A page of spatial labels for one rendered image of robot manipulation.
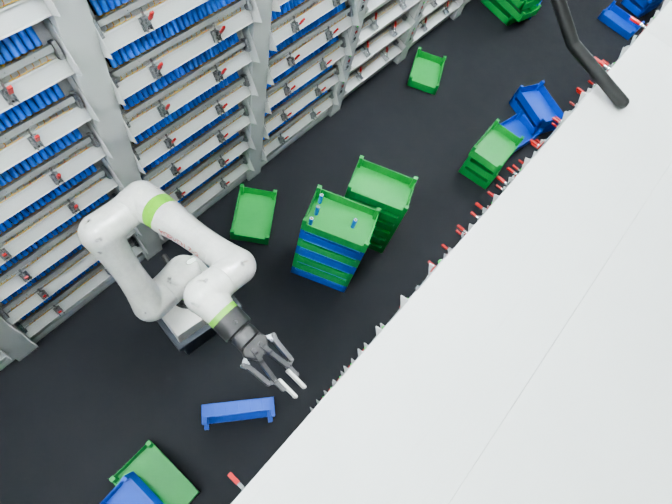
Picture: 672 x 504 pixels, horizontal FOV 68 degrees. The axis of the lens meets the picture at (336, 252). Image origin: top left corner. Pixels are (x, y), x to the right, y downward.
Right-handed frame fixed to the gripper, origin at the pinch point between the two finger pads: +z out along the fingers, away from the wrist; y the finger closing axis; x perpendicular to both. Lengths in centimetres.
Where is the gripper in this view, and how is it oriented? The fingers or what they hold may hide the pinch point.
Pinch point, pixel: (291, 383)
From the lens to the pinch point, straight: 144.0
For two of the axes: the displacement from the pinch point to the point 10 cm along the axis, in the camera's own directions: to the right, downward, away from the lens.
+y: -6.4, 6.3, -4.3
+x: 2.9, -3.2, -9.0
